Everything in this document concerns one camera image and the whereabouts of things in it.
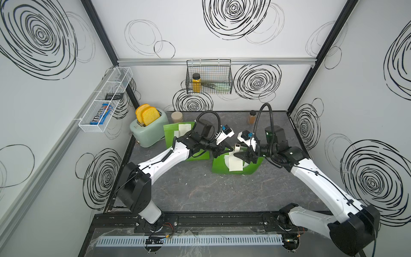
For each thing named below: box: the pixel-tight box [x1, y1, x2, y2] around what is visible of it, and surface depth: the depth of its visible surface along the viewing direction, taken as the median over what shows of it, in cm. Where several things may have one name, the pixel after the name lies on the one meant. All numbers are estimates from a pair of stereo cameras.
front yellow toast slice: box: [141, 106, 161, 126], surface depth 93 cm
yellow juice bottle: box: [192, 72, 202, 94], surface depth 87 cm
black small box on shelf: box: [104, 92, 124, 101], surface depth 80 cm
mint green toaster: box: [129, 109, 170, 148], surface depth 94 cm
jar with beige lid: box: [171, 111, 183, 124], surface depth 111 cm
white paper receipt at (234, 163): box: [223, 148, 249, 172], surface depth 79 cm
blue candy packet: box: [89, 103, 114, 125], surface depth 72 cm
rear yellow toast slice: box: [135, 103, 150, 125], surface depth 93 cm
